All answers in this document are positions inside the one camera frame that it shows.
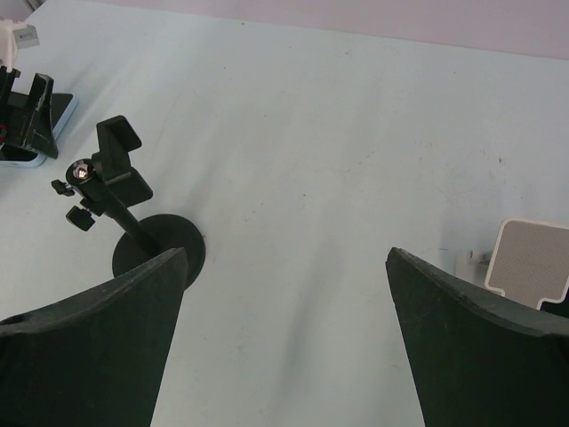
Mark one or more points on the phone with light blue case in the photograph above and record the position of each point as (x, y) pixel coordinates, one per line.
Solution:
(63, 106)

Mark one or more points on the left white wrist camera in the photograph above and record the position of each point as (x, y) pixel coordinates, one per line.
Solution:
(14, 36)

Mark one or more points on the white phone stand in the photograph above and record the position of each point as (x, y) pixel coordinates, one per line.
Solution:
(528, 265)

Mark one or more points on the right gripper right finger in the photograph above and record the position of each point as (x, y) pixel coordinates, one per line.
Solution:
(477, 359)

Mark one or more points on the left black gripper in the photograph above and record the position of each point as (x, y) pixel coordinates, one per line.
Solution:
(26, 119)

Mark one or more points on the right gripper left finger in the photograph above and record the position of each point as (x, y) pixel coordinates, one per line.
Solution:
(98, 357)

